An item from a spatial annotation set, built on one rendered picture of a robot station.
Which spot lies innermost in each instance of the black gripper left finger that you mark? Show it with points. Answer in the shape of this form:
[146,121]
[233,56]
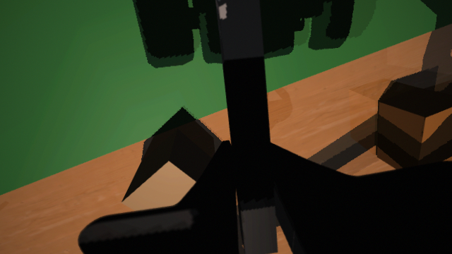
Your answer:
[204,221]

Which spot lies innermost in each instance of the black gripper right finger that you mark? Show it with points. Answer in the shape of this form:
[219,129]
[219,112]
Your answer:
[321,210]

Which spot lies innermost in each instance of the green putting mat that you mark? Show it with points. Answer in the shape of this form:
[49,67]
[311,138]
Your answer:
[83,78]

